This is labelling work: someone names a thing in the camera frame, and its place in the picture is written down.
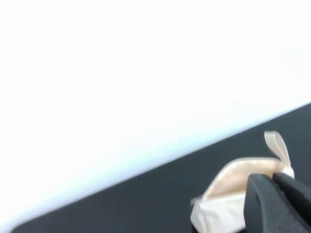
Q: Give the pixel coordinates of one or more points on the white canvas pencil case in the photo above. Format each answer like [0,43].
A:
[226,189]

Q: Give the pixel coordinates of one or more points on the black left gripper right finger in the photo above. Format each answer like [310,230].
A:
[294,201]

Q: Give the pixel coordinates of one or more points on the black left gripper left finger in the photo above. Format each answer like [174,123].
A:
[260,206]

